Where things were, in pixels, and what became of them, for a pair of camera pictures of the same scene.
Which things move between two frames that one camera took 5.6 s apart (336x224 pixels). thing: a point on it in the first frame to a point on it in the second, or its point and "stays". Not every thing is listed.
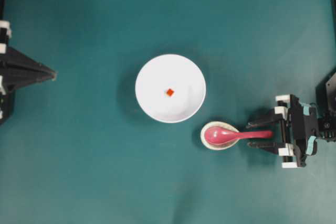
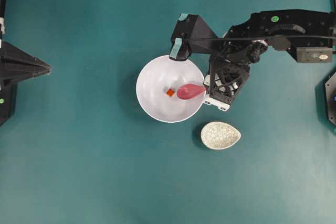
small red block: (170, 92) stays
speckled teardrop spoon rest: (214, 146) stays
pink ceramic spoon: (221, 136) to (188, 91)
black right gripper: (302, 129) to (226, 77)
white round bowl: (172, 72) stays
